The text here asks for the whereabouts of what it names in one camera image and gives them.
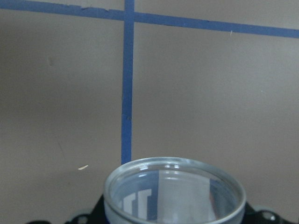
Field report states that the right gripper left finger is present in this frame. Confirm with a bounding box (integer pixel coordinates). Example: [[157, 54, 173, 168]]
[[69, 195, 107, 224]]

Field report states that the clear tennis ball can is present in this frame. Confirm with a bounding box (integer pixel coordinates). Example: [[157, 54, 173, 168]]
[[103, 157, 246, 224]]

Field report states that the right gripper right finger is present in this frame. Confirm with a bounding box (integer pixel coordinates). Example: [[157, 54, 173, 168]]
[[244, 203, 289, 224]]

